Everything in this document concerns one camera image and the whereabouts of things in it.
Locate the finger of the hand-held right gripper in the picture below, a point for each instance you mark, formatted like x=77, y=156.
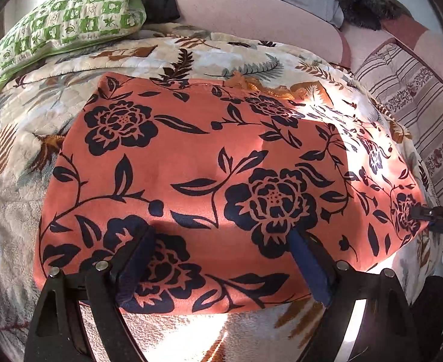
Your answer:
x=428, y=213

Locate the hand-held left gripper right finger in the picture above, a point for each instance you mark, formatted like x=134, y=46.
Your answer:
x=310, y=267

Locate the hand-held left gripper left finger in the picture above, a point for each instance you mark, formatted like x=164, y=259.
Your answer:
x=135, y=267

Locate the orange floral shirt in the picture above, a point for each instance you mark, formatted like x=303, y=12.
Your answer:
x=206, y=151

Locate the striped floral quilt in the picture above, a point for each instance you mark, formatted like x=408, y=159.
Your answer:
x=421, y=101

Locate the leaf print plush blanket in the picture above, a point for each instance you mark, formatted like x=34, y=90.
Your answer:
x=18, y=196

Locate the two-tone pink blanket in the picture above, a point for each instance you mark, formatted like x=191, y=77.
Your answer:
x=428, y=45

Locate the pink bolster cushion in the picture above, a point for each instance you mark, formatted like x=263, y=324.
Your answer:
x=263, y=19

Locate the green checkered pillow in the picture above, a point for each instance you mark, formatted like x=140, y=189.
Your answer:
x=67, y=19

